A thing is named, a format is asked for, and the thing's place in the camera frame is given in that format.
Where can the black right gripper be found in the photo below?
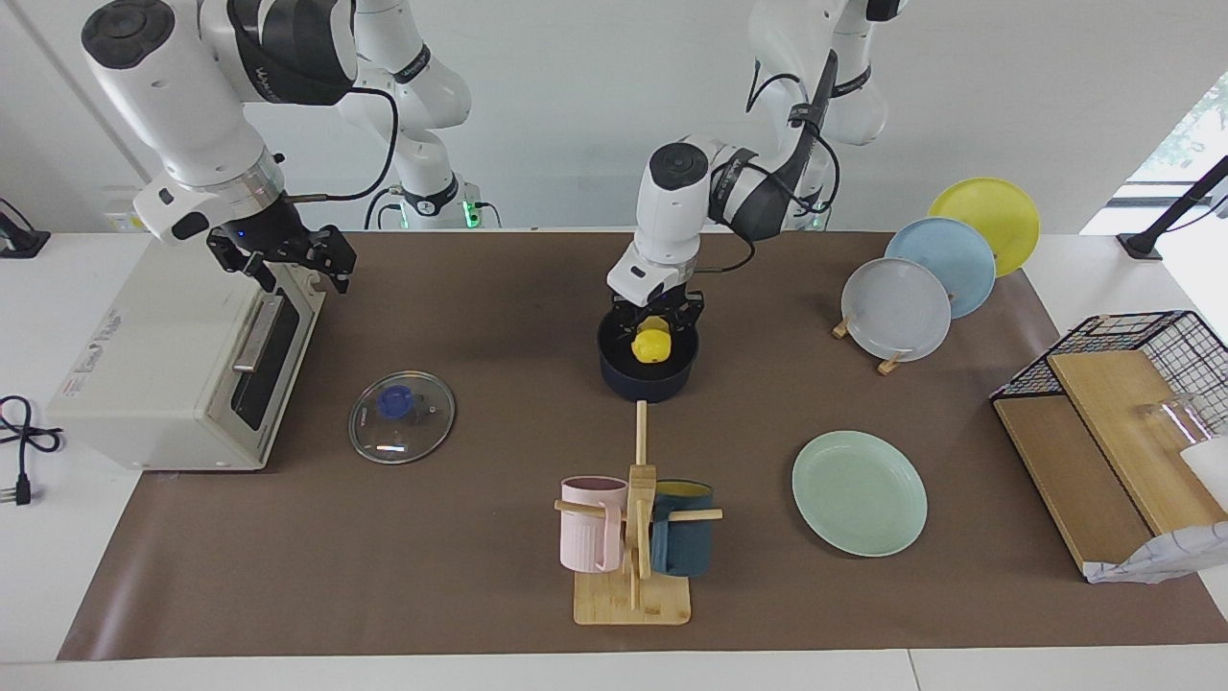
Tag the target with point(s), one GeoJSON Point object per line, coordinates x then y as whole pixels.
{"type": "Point", "coordinates": [264, 228]}

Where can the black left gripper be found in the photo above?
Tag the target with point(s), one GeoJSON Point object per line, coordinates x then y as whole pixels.
{"type": "Point", "coordinates": [672, 309]}

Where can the yellow lemon toy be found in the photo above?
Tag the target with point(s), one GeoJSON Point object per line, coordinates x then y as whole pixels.
{"type": "Point", "coordinates": [652, 344]}

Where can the glass lid purple knob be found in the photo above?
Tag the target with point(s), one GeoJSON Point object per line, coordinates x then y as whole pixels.
{"type": "Point", "coordinates": [403, 422]}

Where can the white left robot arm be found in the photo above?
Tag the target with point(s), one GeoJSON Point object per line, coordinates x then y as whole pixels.
{"type": "Point", "coordinates": [672, 202]}

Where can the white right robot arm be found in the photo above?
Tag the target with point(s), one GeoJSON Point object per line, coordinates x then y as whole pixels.
{"type": "Point", "coordinates": [182, 96]}

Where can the wooden plate rack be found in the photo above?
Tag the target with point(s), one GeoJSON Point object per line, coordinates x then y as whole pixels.
{"type": "Point", "coordinates": [889, 365]}

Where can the grey plate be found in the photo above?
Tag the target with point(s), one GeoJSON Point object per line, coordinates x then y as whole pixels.
{"type": "Point", "coordinates": [897, 309]}

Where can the pale green plate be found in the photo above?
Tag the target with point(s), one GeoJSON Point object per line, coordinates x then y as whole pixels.
{"type": "Point", "coordinates": [859, 494]}

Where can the light blue plate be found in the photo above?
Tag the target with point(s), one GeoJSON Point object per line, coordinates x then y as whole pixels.
{"type": "Point", "coordinates": [955, 259]}

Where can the yellow plate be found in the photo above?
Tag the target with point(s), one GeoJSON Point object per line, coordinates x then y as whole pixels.
{"type": "Point", "coordinates": [993, 206]}

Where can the beige toaster oven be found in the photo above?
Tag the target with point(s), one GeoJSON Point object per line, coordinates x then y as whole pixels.
{"type": "Point", "coordinates": [153, 365]}

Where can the pink mug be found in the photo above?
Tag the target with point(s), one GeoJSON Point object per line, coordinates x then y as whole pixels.
{"type": "Point", "coordinates": [587, 533]}

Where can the dark blue mug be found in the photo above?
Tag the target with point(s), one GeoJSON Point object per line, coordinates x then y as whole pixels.
{"type": "Point", "coordinates": [683, 547]}

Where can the wooden mug tree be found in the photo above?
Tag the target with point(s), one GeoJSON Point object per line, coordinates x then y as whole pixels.
{"type": "Point", "coordinates": [633, 600]}

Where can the brown table mat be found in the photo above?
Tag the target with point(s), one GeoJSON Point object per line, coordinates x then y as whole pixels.
{"type": "Point", "coordinates": [480, 557]}

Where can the wooden shelf unit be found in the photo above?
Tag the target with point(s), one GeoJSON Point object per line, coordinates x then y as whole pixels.
{"type": "Point", "coordinates": [1084, 461]}

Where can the clear glass cup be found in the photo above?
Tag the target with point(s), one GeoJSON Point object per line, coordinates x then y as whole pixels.
{"type": "Point", "coordinates": [1175, 422]}

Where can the black clamp stand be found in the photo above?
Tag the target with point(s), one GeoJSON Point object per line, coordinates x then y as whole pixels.
{"type": "Point", "coordinates": [1175, 206]}

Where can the small black desk mount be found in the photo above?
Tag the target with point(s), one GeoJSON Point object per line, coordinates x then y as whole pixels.
{"type": "Point", "coordinates": [24, 242]}

